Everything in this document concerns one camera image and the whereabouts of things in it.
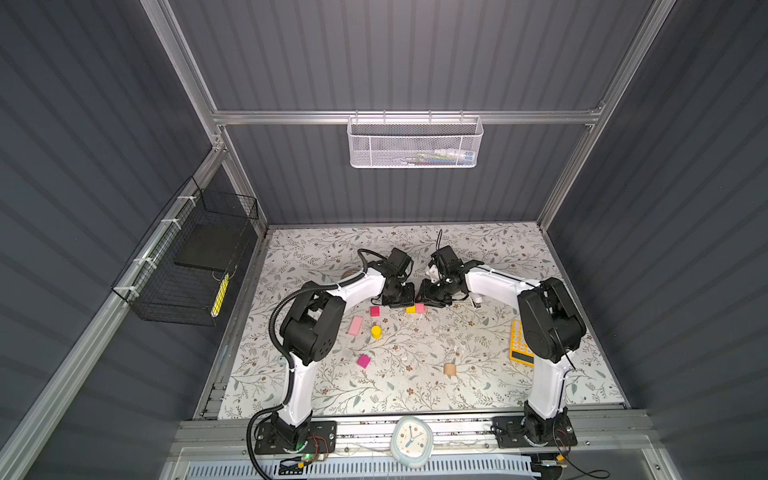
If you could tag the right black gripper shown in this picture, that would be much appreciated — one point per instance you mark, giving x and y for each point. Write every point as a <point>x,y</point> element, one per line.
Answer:
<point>426,296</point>

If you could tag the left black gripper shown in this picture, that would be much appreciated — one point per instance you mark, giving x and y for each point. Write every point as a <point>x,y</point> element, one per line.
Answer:
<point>407,301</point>

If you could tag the magenta square block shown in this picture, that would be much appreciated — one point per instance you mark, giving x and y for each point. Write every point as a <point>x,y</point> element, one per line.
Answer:
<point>364,361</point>

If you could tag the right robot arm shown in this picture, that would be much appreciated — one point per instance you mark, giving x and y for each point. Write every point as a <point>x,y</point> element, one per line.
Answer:
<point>552,325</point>

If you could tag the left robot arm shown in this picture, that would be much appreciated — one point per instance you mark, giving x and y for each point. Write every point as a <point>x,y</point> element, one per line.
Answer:
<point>304,326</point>

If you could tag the light pink rectangular block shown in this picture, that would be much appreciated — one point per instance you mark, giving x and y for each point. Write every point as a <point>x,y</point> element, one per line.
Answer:
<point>356,326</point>

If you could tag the white mini stapler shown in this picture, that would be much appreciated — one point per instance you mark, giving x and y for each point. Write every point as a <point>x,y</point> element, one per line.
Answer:
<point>476,300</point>

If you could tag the yellow calculator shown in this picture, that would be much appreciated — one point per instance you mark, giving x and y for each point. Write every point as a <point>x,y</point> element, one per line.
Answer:
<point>519,351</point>

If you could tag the white round clock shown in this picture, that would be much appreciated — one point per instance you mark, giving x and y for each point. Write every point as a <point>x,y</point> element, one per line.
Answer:
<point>412,442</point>

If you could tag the black foam pad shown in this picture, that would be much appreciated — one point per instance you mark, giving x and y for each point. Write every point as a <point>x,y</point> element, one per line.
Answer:
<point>211,247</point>

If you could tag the white wire mesh basket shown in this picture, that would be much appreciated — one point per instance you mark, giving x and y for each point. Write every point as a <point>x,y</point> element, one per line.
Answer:
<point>429,142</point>

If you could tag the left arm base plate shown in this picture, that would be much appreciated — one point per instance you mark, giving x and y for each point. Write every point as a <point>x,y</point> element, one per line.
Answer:
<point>274,436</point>

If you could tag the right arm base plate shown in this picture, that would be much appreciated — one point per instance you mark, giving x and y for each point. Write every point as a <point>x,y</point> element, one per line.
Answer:
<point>529,430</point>

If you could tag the black wire basket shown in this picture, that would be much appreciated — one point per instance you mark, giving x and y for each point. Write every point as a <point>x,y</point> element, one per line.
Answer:
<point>187,270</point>

